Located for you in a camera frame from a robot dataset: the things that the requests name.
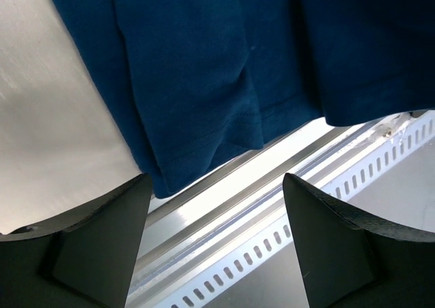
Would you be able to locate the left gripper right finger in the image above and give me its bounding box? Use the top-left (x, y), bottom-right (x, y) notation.
top-left (283, 173), bottom-right (434, 307)

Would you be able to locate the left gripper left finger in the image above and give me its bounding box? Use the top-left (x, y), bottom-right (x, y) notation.
top-left (1, 174), bottom-right (152, 307)

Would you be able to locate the navy blue t-shirt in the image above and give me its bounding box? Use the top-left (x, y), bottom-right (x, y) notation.
top-left (52, 0), bottom-right (434, 198)

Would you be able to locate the aluminium mounting rail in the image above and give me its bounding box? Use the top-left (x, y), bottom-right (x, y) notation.
top-left (131, 114), bottom-right (409, 288)

